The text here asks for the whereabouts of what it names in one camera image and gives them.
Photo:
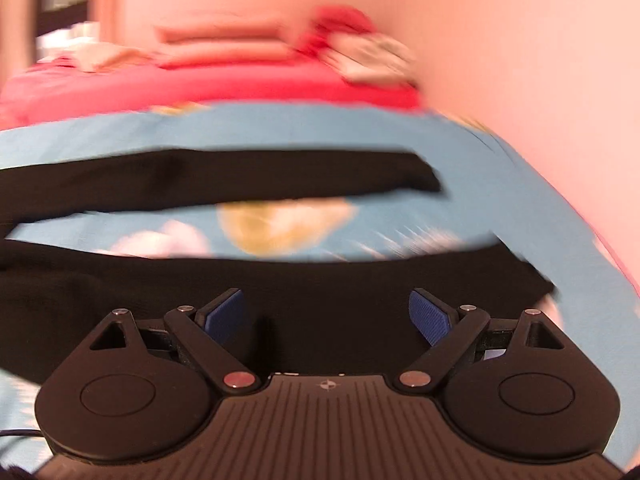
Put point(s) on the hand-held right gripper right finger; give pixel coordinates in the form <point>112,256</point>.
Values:
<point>430,317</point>

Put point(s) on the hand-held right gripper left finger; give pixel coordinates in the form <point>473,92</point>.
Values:
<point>223,316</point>

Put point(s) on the black pants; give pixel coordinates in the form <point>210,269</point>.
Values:
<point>310,285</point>

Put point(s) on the blue floral printed blanket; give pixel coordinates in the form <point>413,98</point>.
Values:
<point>300,127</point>

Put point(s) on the red bed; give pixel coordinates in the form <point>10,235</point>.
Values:
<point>200,87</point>

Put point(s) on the white folded cloth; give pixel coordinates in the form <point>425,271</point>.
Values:
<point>372,57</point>

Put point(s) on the beige fringed cloth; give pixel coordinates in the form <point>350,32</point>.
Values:
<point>100,57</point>

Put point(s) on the red crumpled cloth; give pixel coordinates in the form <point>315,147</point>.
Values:
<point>340,22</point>

